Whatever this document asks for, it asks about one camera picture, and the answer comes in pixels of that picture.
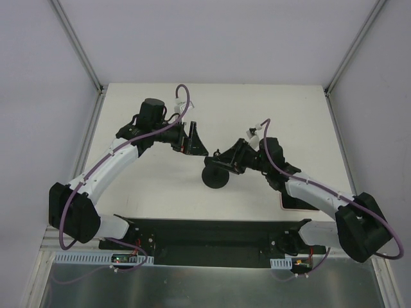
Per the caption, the aluminium frame post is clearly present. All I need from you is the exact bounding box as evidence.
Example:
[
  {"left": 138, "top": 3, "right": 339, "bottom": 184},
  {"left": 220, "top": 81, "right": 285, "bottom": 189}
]
[
  {"left": 324, "top": 0, "right": 388, "bottom": 98},
  {"left": 48, "top": 0, "right": 104, "bottom": 94}
]

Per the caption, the white cable duct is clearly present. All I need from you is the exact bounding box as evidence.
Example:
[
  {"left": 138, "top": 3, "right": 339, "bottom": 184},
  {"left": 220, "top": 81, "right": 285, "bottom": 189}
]
[
  {"left": 270, "top": 256, "right": 313, "bottom": 270},
  {"left": 54, "top": 252, "right": 154, "bottom": 266}
]

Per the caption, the right white cable duct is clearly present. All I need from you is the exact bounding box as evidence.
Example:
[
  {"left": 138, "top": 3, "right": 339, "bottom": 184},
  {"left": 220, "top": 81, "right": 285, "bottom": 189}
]
[{"left": 270, "top": 256, "right": 313, "bottom": 270}]

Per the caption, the black phone pink case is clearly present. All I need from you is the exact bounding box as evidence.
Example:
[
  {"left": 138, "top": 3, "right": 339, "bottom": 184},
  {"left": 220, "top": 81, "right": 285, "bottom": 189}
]
[{"left": 280, "top": 193, "right": 319, "bottom": 211}]

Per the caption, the left aluminium frame post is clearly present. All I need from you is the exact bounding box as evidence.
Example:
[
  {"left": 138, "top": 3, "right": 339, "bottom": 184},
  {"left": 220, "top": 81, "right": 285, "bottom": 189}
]
[{"left": 48, "top": 0, "right": 104, "bottom": 94}]

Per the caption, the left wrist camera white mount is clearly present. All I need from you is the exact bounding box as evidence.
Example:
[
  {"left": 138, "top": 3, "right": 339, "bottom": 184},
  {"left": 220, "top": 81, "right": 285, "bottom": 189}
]
[{"left": 174, "top": 98, "right": 195, "bottom": 118}]

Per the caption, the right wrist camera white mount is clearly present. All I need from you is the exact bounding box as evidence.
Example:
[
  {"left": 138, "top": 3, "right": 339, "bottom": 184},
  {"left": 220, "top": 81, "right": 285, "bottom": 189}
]
[{"left": 246, "top": 124, "right": 262, "bottom": 150}]

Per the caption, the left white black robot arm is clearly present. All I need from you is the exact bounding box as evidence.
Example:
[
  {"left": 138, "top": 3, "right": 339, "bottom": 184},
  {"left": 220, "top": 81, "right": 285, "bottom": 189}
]
[{"left": 48, "top": 98, "right": 209, "bottom": 250}]

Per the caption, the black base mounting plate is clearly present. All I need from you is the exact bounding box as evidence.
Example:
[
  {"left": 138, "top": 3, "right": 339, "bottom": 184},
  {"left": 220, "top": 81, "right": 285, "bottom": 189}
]
[{"left": 98, "top": 217, "right": 331, "bottom": 268}]

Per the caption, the right aluminium frame post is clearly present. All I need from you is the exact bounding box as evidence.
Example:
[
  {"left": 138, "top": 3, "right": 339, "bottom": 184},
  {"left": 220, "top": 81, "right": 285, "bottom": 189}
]
[{"left": 324, "top": 0, "right": 388, "bottom": 98}]

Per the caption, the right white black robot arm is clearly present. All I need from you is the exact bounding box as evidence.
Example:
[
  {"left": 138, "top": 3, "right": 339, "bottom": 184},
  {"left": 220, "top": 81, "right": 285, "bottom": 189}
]
[{"left": 202, "top": 137, "right": 395, "bottom": 262}]

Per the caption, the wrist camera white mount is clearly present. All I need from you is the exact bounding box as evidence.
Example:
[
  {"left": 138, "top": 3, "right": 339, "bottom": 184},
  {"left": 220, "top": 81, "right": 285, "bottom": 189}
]
[
  {"left": 174, "top": 98, "right": 195, "bottom": 118},
  {"left": 246, "top": 124, "right": 262, "bottom": 150}
]

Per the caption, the black phone stand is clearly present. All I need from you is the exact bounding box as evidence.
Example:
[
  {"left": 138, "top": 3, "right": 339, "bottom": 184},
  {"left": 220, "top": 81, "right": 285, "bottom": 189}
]
[{"left": 202, "top": 157, "right": 229, "bottom": 189}]

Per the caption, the left white cable duct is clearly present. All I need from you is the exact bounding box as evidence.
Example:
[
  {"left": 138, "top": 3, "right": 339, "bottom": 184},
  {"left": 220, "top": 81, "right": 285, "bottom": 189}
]
[{"left": 54, "top": 252, "right": 154, "bottom": 266}]

